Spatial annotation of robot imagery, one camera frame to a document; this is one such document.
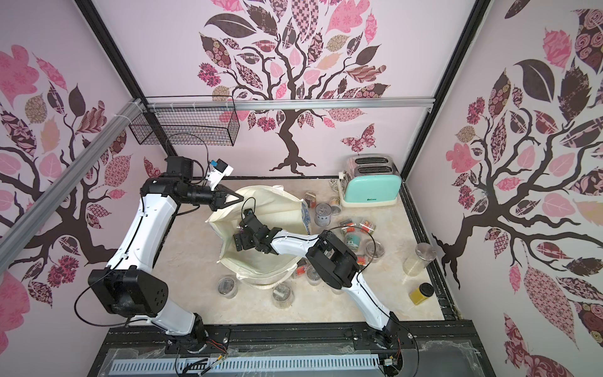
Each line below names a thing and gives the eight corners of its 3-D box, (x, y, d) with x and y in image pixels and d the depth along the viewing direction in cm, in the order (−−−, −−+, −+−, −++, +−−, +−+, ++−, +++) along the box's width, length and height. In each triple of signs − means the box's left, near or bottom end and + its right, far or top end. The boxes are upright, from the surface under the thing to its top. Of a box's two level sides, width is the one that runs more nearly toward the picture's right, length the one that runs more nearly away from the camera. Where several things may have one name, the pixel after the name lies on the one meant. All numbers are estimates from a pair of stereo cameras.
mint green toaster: (342, 208, 110) (347, 181, 96) (339, 182, 122) (343, 154, 108) (395, 208, 110) (408, 181, 96) (387, 182, 122) (397, 154, 108)
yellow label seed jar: (411, 305, 82) (422, 296, 75) (407, 292, 85) (418, 282, 77) (424, 305, 82) (436, 296, 75) (420, 292, 85) (431, 282, 77)
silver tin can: (314, 227, 103) (314, 217, 97) (314, 213, 108) (314, 203, 102) (331, 227, 103) (332, 217, 97) (330, 213, 108) (331, 203, 102)
